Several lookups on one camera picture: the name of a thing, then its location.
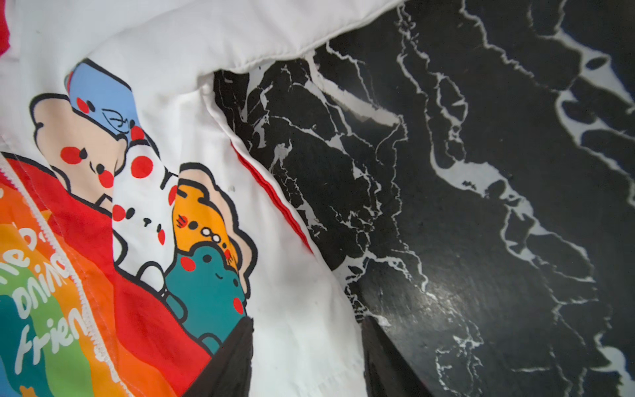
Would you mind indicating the rainbow hooded kids jacket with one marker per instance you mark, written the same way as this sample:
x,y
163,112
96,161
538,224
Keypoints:
x,y
136,230

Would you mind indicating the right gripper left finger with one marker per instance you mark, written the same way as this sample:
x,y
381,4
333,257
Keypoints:
x,y
229,371

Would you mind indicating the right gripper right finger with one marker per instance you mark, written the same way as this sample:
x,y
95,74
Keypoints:
x,y
386,372

